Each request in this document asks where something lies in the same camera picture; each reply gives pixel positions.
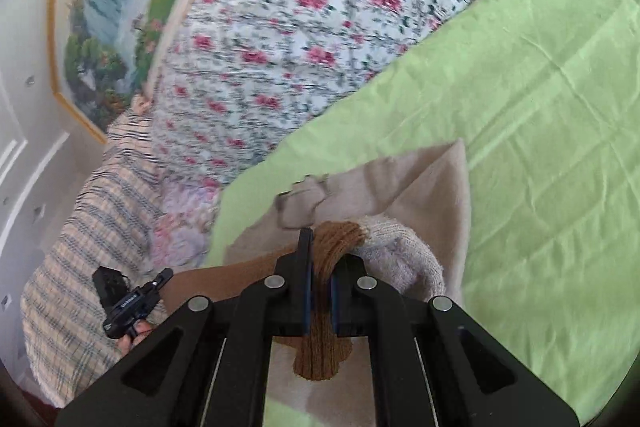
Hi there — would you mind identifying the beige knit sweater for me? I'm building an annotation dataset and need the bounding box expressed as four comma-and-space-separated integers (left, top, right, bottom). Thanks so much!
165, 139, 473, 413

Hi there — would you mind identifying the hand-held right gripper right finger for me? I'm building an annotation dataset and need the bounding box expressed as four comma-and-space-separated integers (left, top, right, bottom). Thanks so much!
330, 256, 581, 427

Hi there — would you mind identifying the person's left hand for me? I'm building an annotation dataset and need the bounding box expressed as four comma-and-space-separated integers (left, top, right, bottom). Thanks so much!
118, 318, 152, 351

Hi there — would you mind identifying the floral quilt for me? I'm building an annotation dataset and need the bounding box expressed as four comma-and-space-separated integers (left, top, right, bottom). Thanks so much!
147, 0, 601, 202

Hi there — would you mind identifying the framed landscape wall painting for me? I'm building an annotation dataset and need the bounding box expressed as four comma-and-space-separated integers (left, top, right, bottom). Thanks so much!
47, 0, 261, 145

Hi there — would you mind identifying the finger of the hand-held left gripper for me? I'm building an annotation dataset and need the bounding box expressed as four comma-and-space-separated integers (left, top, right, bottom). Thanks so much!
148, 269, 174, 297

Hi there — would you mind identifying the floral ruffled pillow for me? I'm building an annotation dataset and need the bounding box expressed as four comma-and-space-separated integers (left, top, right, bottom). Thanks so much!
150, 179, 223, 270

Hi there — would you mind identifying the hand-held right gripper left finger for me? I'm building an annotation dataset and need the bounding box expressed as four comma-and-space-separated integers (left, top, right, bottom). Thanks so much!
55, 229, 315, 427

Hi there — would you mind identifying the plaid blanket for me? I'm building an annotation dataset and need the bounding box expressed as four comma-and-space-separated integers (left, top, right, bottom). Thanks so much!
20, 109, 168, 408

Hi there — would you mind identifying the green bedsheet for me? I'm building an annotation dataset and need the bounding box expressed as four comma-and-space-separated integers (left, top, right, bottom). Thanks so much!
207, 0, 640, 427

